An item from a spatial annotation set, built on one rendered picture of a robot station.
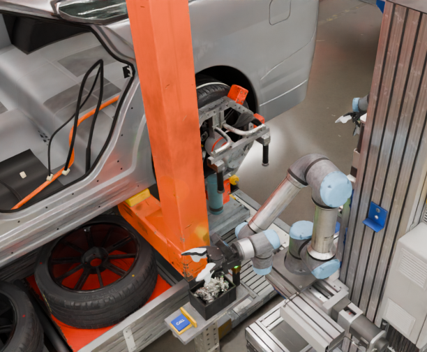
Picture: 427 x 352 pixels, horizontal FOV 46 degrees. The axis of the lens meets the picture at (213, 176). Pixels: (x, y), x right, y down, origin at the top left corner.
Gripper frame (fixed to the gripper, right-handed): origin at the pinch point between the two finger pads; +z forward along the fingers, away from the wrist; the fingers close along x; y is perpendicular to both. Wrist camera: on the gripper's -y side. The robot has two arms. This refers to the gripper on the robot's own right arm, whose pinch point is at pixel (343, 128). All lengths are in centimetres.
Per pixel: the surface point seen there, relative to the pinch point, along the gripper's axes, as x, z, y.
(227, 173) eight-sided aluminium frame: -37, 63, 9
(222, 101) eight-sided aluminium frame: -70, 27, 6
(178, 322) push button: -45, 92, 104
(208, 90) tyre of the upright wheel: -80, 27, 5
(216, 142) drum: -60, 45, 17
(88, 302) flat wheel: -82, 120, 93
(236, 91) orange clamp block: -66, 19, 2
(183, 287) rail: -40, 98, 76
